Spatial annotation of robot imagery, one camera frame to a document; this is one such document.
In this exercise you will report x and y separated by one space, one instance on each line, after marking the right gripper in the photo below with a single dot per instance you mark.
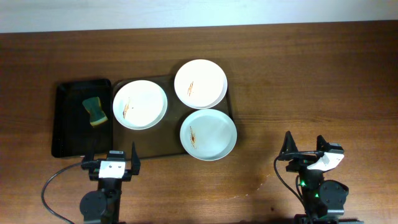
298 167

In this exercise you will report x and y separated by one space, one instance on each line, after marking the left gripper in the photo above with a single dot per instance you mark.
131 170

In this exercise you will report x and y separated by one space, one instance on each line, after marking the green yellow sponge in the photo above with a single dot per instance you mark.
95 111

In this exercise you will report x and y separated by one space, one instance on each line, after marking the white plate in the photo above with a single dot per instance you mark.
200 84
140 104

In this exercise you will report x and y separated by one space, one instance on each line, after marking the pale blue plate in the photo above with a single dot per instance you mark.
208 135

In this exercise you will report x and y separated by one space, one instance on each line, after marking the white plate top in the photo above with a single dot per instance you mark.
200 84

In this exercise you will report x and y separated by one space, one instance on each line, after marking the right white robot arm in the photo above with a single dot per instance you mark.
323 200

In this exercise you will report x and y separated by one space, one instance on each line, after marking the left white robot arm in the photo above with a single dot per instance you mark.
103 204

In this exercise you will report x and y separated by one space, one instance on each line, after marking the black rectangular tray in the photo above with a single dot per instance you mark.
72 131

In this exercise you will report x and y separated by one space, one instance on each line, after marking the brown translucent tray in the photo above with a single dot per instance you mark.
163 139

